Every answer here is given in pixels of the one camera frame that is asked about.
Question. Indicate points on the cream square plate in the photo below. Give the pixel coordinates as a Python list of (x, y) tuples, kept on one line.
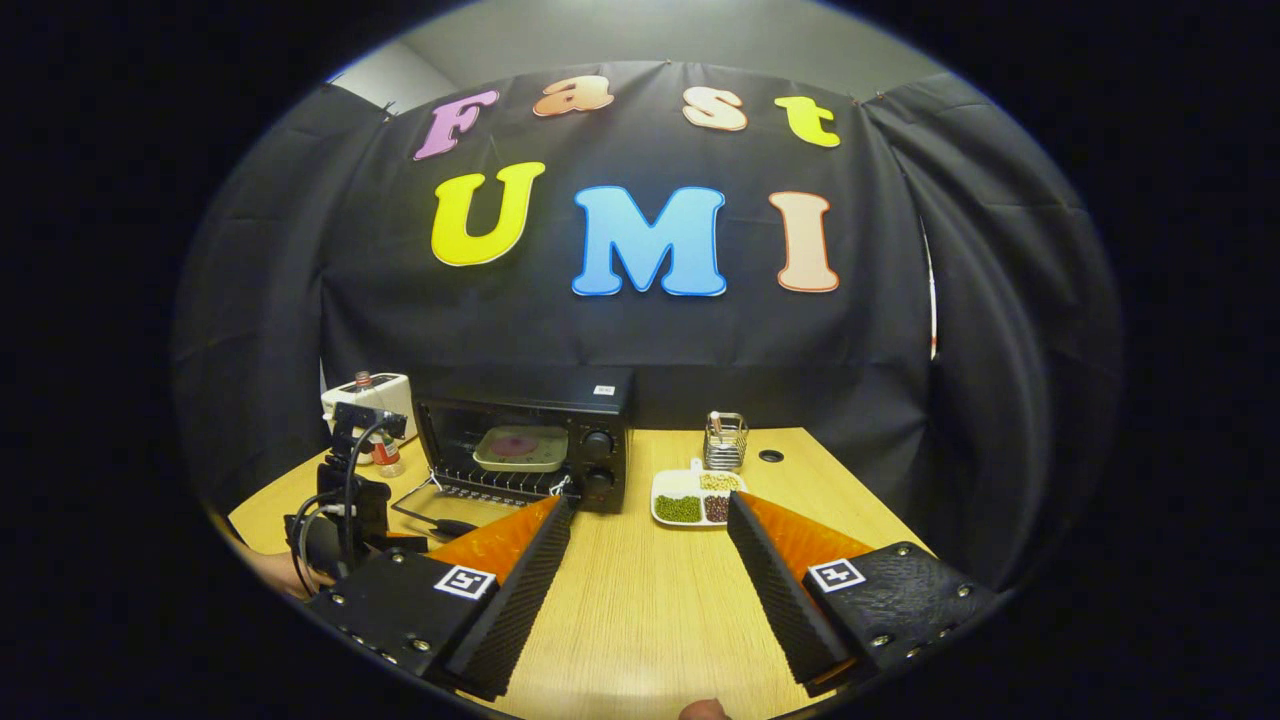
[(488, 458)]

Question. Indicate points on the pile of red beans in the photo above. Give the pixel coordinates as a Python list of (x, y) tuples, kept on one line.
[(716, 507)]

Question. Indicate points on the white toaster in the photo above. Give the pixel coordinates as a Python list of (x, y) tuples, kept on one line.
[(395, 395)]

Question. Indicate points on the black backdrop cloth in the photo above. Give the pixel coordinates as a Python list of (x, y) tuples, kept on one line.
[(400, 320)]

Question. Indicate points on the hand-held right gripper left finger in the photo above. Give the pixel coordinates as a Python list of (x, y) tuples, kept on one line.
[(530, 595)]

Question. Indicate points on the white divided dish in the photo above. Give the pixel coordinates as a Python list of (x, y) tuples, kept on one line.
[(675, 482)]

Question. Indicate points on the pink round food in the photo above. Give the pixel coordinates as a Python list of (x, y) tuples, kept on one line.
[(515, 445)]

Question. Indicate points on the pile of yellow beans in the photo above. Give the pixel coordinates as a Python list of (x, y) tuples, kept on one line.
[(718, 482)]

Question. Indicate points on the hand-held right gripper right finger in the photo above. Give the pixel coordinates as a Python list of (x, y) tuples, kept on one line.
[(775, 600)]

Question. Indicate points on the small bottle red label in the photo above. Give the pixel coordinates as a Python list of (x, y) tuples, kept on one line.
[(387, 457)]

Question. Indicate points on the pile of green beans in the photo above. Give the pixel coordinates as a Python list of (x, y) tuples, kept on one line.
[(678, 508)]

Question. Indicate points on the black electric oven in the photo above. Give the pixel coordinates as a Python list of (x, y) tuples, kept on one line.
[(600, 470)]

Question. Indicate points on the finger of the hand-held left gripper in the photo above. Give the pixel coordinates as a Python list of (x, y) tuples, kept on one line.
[(408, 542)]

